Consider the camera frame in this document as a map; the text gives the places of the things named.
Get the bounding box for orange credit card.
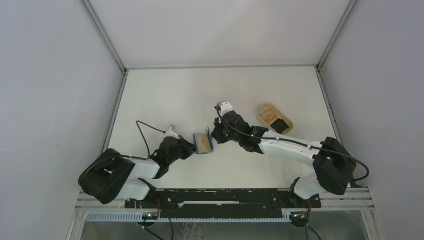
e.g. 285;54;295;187
196;134;213;154

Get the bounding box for blue leather card holder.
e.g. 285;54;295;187
193;127;214;155

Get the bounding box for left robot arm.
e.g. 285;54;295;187
78;136;197;209

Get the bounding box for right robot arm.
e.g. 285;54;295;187
211;107;358;208

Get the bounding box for black card in tray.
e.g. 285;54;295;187
270;118;290;134

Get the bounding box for beige oval tray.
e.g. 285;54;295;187
257;103;294;135

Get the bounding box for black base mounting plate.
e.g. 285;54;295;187
124;188;322;217

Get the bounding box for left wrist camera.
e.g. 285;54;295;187
164;124;180;140

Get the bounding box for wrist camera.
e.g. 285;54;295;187
215;101;234;117
164;124;180;140

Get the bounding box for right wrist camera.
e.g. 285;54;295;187
215;101;234;117

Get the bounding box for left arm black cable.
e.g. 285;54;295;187
136;120;168;158

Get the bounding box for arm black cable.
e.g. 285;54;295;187
136;120;168;158
215;106;371;183

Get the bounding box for white cable duct strip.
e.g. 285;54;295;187
85;210;306;223

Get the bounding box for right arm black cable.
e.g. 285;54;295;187
215;106;371;183

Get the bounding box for aluminium frame rails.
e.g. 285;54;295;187
67;188;382;240

